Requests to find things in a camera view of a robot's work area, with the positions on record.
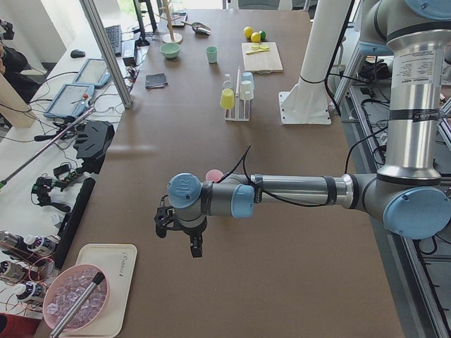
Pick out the metal rod with black tip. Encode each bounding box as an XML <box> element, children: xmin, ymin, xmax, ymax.
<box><xmin>49</xmin><ymin>272</ymin><xmax>105</xmax><ymax>338</ymax></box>

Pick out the green ceramic bowl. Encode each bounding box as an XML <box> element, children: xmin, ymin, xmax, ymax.
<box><xmin>160</xmin><ymin>42</ymin><xmax>180</xmax><ymax>59</ymax></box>

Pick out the yellow lemon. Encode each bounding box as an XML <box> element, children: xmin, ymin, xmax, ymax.
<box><xmin>243</xmin><ymin>26</ymin><xmax>254</xmax><ymax>39</ymax></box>
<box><xmin>250</xmin><ymin>32</ymin><xmax>261</xmax><ymax>43</ymax></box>

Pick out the aluminium frame post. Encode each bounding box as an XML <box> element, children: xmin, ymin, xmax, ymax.
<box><xmin>80</xmin><ymin>0</ymin><xmax>132</xmax><ymax>109</ymax></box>

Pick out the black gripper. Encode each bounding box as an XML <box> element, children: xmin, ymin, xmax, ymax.
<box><xmin>177</xmin><ymin>217</ymin><xmax>207</xmax><ymax>258</ymax></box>

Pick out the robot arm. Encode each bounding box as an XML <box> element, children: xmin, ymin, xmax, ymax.
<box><xmin>154</xmin><ymin>1</ymin><xmax>450</xmax><ymax>257</ymax></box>

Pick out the pink bowl with ice cubes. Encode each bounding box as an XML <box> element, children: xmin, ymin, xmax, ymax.
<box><xmin>43</xmin><ymin>264</ymin><xmax>109</xmax><ymax>332</ymax></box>

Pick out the black plastic bracket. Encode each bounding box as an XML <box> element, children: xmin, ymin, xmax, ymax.
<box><xmin>73</xmin><ymin>121</ymin><xmax>115</xmax><ymax>174</ymax></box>

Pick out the light blue plastic cup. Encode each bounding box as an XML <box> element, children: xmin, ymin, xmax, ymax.
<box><xmin>241</xmin><ymin>72</ymin><xmax>254</xmax><ymax>82</ymax></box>

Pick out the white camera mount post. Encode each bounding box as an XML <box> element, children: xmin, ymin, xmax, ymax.
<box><xmin>279</xmin><ymin>0</ymin><xmax>354</xmax><ymax>125</ymax></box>

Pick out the blue teach pendant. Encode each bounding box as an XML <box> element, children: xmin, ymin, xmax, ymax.
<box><xmin>44</xmin><ymin>83</ymin><xmax>95</xmax><ymax>118</ymax></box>
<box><xmin>73</xmin><ymin>58</ymin><xmax>111</xmax><ymax>89</ymax></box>

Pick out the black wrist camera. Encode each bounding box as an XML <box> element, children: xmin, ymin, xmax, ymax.
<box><xmin>154</xmin><ymin>206</ymin><xmax>174</xmax><ymax>238</ymax></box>

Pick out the black computer mouse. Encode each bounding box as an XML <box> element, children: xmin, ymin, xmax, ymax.
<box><xmin>70</xmin><ymin>49</ymin><xmax>85</xmax><ymax>58</ymax></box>

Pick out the cream white plastic cup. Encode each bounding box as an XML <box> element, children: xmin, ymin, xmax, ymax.
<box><xmin>239</xmin><ymin>80</ymin><xmax>254</xmax><ymax>101</ymax></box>

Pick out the pink plastic cup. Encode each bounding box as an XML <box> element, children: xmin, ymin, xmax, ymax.
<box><xmin>205</xmin><ymin>169</ymin><xmax>224</xmax><ymax>183</ymax></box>

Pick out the wooden mug tree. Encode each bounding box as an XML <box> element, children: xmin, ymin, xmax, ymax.
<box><xmin>157</xmin><ymin>0</ymin><xmax>183</xmax><ymax>44</ymax></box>

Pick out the grey folded cloth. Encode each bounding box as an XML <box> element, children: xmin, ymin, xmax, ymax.
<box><xmin>145</xmin><ymin>73</ymin><xmax>168</xmax><ymax>89</ymax></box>

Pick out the blue teach pendant far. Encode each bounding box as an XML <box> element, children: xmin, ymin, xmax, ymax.
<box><xmin>73</xmin><ymin>58</ymin><xmax>111</xmax><ymax>89</ymax></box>

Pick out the black keyboard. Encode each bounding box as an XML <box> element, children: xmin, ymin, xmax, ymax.
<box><xmin>104</xmin><ymin>25</ymin><xmax>122</xmax><ymax>56</ymax></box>

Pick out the blue teach pendant near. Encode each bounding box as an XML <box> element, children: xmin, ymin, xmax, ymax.
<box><xmin>44</xmin><ymin>83</ymin><xmax>95</xmax><ymax>118</ymax></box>

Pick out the mint green plastic cup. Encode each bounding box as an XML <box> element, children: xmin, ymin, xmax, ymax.
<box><xmin>206</xmin><ymin>46</ymin><xmax>218</xmax><ymax>64</ymax></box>

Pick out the long metal pole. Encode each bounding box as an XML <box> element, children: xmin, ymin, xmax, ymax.
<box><xmin>1</xmin><ymin>107</ymin><xmax>96</xmax><ymax>188</ymax></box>

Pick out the seated person in black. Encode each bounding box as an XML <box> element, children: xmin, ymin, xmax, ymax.
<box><xmin>1</xmin><ymin>45</ymin><xmax>39</xmax><ymax>104</ymax></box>

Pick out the wooden cutting board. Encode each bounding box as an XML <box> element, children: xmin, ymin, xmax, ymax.
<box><xmin>241</xmin><ymin>42</ymin><xmax>283</xmax><ymax>73</ymax></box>

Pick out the yellow plastic cup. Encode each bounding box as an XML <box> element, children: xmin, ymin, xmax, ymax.
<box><xmin>220</xmin><ymin>88</ymin><xmax>235</xmax><ymax>110</ymax></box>

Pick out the white wire cup rack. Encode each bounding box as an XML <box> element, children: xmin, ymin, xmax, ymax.
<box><xmin>222</xmin><ymin>66</ymin><xmax>253</xmax><ymax>122</ymax></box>

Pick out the metal scoop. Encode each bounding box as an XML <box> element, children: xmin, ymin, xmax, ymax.
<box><xmin>183</xmin><ymin>20</ymin><xmax>211</xmax><ymax>35</ymax></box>

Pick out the cream plastic tray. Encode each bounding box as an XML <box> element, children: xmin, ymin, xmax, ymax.
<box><xmin>43</xmin><ymin>244</ymin><xmax>137</xmax><ymax>337</ymax></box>

